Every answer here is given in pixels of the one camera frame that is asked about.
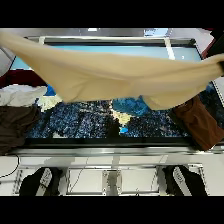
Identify dark red garment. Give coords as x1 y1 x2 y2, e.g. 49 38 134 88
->
0 68 48 89

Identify black cable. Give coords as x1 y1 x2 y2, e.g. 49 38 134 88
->
0 154 21 180

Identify white garment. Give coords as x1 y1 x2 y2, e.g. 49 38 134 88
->
0 83 48 108

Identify rust brown garment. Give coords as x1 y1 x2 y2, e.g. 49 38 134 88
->
170 95 224 152

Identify silver frame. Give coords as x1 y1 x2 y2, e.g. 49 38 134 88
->
6 146 224 197

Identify cream shirt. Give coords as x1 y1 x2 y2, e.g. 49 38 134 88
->
0 29 224 111

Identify dark brown garment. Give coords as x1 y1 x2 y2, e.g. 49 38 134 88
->
0 104 42 156

